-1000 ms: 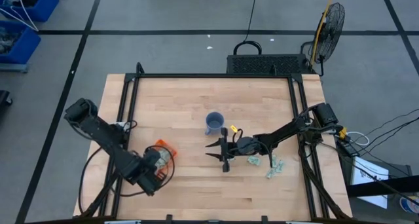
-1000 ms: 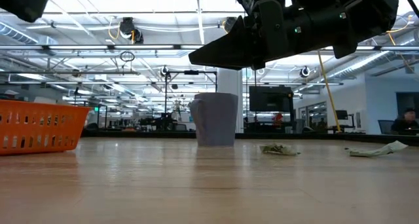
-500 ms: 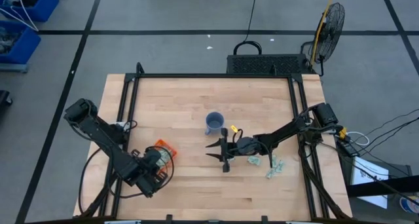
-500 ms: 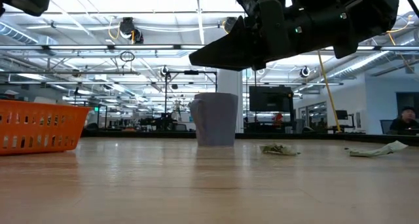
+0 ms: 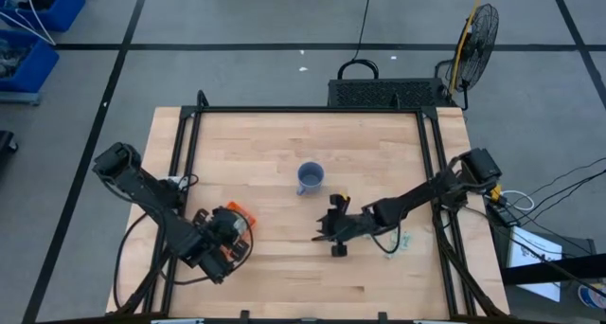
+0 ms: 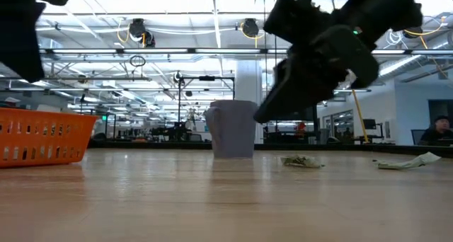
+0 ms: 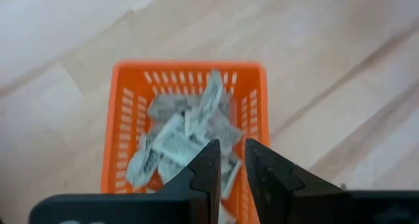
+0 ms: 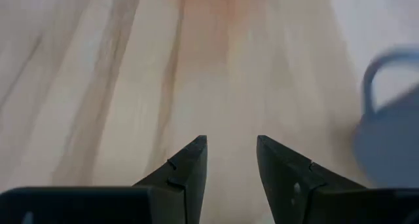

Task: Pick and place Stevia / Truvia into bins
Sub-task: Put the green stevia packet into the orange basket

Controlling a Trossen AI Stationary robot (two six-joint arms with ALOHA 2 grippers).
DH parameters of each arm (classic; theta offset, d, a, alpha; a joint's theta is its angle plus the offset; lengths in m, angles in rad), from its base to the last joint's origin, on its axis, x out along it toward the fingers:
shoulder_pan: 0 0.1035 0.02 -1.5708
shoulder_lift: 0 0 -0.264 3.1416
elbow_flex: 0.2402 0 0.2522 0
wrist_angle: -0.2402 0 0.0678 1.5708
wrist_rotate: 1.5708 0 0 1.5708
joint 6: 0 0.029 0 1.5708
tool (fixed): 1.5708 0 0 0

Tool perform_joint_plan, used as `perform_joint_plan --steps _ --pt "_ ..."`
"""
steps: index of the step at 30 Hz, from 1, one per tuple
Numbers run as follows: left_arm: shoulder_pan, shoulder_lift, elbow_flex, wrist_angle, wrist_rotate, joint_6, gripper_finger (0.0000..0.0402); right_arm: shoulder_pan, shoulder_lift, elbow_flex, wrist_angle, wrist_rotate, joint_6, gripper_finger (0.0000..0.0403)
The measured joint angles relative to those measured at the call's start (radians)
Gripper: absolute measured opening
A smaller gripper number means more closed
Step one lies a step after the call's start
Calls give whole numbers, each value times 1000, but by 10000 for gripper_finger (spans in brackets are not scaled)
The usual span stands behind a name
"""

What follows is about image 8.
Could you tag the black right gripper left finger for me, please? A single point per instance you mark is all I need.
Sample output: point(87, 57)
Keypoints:
point(190, 175)

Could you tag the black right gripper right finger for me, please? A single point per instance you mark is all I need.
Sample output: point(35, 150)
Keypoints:
point(281, 178)

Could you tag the blue-grey ceramic mug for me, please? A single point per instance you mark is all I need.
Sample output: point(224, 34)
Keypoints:
point(393, 145)

